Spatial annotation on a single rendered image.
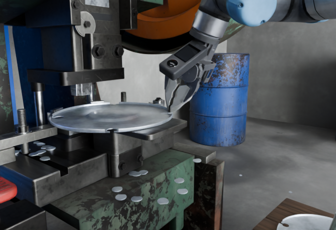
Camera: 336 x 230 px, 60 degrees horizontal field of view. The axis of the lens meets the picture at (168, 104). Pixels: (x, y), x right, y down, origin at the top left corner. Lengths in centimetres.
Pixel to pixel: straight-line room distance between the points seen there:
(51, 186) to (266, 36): 359
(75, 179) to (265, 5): 50
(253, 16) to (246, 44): 352
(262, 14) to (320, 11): 9
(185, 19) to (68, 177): 60
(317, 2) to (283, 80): 338
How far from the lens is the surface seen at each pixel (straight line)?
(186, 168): 82
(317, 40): 383
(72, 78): 70
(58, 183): 64
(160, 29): 102
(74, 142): 73
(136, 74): 266
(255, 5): 54
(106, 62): 71
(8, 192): 45
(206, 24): 65
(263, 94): 402
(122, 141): 68
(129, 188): 66
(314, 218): 121
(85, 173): 67
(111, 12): 77
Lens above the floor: 95
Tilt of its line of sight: 11 degrees down
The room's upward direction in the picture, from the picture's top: straight up
